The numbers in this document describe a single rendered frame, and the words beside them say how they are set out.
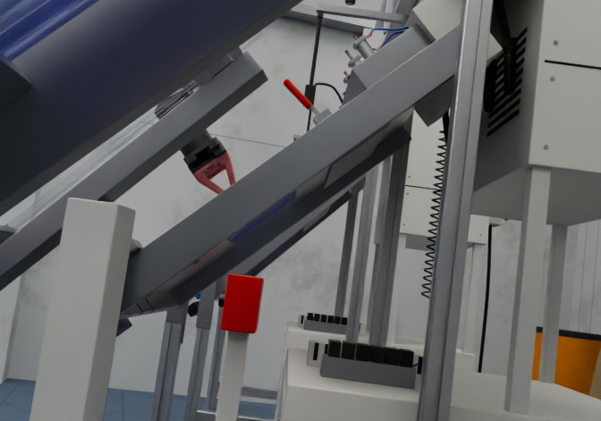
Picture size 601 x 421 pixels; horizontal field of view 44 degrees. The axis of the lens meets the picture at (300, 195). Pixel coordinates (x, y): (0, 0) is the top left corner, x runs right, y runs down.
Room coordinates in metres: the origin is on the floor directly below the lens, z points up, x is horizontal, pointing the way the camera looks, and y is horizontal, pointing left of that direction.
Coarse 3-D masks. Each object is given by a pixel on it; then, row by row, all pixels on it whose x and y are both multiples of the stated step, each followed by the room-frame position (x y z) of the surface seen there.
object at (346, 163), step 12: (396, 120) 1.61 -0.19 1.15; (384, 132) 1.27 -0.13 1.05; (360, 144) 1.21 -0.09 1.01; (372, 144) 1.32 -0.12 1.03; (348, 156) 1.25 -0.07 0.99; (360, 156) 1.39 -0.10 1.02; (336, 168) 1.30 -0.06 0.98; (348, 168) 1.44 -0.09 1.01; (312, 180) 1.60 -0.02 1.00; (324, 180) 1.77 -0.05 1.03; (300, 192) 1.68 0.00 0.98
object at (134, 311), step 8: (152, 296) 1.55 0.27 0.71; (160, 296) 1.65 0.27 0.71; (168, 296) 1.75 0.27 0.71; (136, 304) 1.35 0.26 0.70; (144, 304) 1.42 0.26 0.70; (152, 304) 1.50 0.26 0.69; (160, 304) 1.58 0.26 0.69; (168, 304) 1.68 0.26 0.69; (176, 304) 1.79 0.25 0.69; (128, 312) 1.25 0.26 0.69; (136, 312) 1.31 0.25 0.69; (144, 312) 1.38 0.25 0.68; (152, 312) 1.48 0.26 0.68
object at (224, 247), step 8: (224, 240) 1.57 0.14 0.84; (216, 248) 1.61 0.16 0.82; (224, 248) 1.72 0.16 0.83; (208, 256) 1.64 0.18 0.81; (216, 256) 1.75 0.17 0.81; (200, 264) 1.68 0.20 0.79; (208, 264) 1.80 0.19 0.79; (184, 272) 1.61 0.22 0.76; (192, 272) 1.72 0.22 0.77; (176, 280) 1.66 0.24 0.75; (184, 280) 1.77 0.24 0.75; (160, 288) 1.59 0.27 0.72; (168, 288) 1.70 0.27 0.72; (176, 288) 1.82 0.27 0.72
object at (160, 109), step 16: (192, 80) 0.94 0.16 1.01; (176, 96) 0.94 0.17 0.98; (160, 112) 0.95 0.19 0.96; (128, 128) 0.95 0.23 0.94; (144, 128) 0.96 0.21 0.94; (112, 144) 0.95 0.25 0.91; (96, 160) 0.96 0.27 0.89; (80, 176) 0.96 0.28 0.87; (48, 192) 0.96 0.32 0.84; (32, 208) 0.97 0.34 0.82; (16, 224) 0.97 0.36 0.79
